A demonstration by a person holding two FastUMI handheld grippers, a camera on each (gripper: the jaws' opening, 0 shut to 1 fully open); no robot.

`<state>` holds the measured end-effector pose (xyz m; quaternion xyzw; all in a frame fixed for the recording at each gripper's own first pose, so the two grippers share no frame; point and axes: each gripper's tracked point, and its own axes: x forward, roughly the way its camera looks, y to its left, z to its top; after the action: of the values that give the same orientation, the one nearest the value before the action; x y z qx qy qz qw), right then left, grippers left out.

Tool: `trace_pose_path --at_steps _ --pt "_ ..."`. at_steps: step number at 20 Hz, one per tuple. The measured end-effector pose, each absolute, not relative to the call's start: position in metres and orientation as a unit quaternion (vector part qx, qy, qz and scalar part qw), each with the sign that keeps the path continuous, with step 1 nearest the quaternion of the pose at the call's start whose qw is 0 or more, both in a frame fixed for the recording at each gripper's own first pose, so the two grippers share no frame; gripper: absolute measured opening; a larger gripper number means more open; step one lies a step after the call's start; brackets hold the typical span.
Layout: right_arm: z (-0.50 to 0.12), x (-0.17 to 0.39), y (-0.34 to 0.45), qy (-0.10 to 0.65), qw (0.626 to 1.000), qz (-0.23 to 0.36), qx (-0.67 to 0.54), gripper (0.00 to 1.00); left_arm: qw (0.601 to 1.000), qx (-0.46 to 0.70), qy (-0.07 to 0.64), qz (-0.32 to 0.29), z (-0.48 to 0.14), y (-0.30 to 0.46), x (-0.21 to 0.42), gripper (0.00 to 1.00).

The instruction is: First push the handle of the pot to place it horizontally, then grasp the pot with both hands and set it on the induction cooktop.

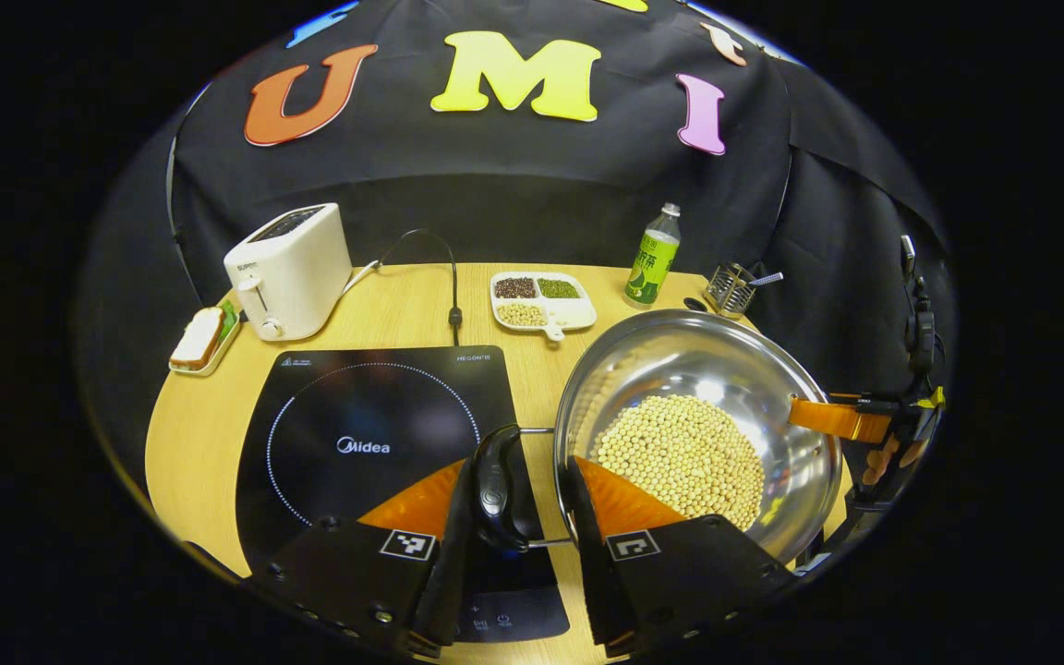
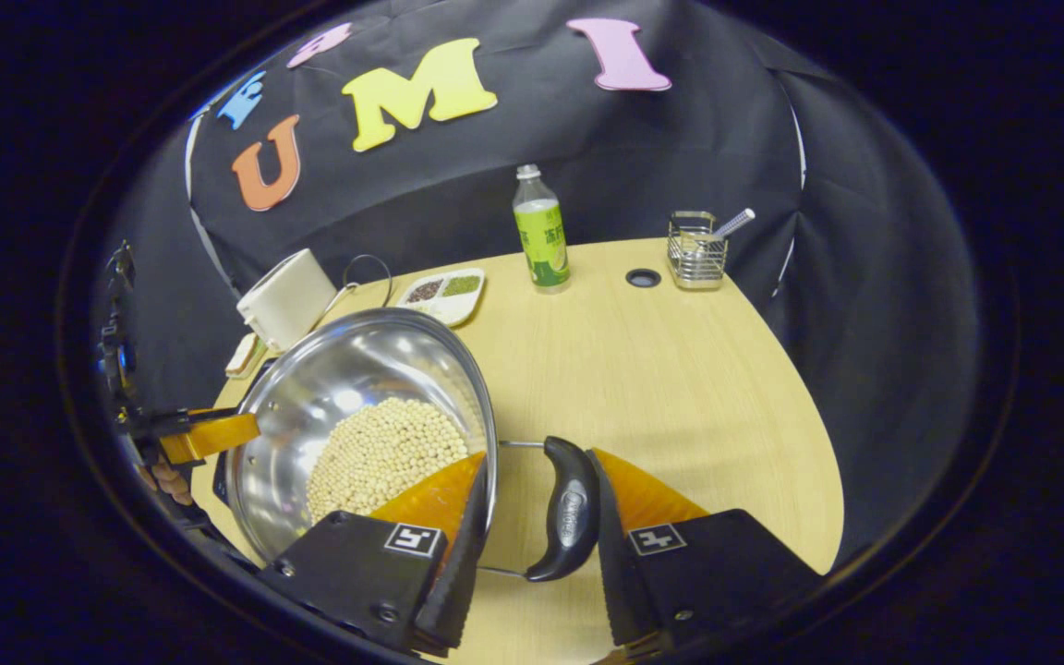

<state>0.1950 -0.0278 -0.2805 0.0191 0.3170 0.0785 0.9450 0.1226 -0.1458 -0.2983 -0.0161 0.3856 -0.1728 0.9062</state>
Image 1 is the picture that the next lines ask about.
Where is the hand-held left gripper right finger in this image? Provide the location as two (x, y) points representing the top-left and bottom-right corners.
(567, 454), (796, 659)

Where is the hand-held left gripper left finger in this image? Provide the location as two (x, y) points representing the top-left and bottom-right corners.
(246, 457), (478, 659)

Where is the black induction cooktop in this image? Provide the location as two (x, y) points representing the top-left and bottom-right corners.
(235, 345), (572, 645)

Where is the stainless steel pot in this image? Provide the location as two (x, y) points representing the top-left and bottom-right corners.
(469, 309), (844, 564)

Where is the pile of soybeans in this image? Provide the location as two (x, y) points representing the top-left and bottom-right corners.
(592, 394), (767, 532)

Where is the green drink bottle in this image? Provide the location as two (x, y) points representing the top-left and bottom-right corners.
(624, 203), (683, 308)

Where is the pale green sandwich plate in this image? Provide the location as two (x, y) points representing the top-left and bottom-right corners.
(168, 297), (242, 377)

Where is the white bread sandwich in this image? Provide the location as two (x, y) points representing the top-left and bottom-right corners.
(170, 307), (226, 369)

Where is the white divided bean dish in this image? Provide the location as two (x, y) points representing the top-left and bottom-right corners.
(490, 271), (598, 343)

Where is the white toaster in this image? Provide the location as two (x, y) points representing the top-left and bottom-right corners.
(223, 203), (354, 343)

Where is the black backdrop cloth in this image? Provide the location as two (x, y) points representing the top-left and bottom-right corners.
(79, 0), (958, 481)

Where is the metal wire utensil holder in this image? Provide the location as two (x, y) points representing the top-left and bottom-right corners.
(706, 262), (759, 320)

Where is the black toaster power cable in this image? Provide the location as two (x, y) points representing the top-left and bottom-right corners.
(343, 228), (464, 348)

